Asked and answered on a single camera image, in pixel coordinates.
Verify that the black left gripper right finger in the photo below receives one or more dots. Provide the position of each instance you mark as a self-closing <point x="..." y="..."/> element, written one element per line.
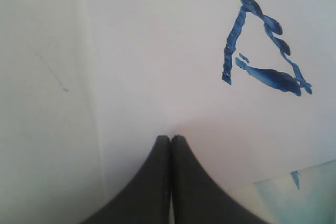
<point x="196" y="197"/>

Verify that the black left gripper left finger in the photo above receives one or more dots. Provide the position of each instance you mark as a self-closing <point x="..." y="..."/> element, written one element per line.
<point x="146" y="198"/>

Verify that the white plate with blue paint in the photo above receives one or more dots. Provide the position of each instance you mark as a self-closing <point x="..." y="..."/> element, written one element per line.
<point x="280" y="200"/>

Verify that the white paper sheet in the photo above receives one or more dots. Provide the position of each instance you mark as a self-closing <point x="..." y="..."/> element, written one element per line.
<point x="159" y="70"/>

